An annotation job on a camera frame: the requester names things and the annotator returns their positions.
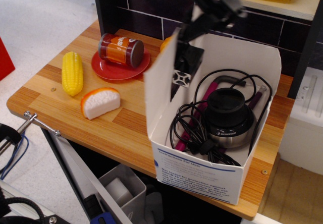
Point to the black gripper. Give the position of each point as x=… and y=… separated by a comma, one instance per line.
x=215, y=13

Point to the white cardboard box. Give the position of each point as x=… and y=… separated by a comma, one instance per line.
x=222, y=56

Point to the orange toy pumpkin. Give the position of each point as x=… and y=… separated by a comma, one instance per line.
x=165, y=43

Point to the black aluminium extrusion block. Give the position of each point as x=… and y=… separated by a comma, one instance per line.
x=187, y=61

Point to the red orange toy can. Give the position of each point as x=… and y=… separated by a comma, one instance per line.
x=121, y=50

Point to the red toy plate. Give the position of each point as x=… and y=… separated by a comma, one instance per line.
x=113, y=71

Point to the wooden shelf board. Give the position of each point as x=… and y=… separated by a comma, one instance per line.
x=300, y=9

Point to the white orange cheese wedge toy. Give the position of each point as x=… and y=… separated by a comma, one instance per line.
x=100, y=101

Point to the yellow toy corn on table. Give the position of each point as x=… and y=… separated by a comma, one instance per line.
x=72, y=73

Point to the black 3D mouse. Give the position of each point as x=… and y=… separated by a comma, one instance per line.
x=229, y=121

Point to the red box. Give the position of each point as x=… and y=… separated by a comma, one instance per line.
x=6, y=64

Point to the grey plastic bin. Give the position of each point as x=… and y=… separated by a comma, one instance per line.
x=127, y=190

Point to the metal clamp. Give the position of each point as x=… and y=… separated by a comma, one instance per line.
x=11, y=136

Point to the blue black tool handle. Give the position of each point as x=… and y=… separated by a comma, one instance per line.
x=95, y=212

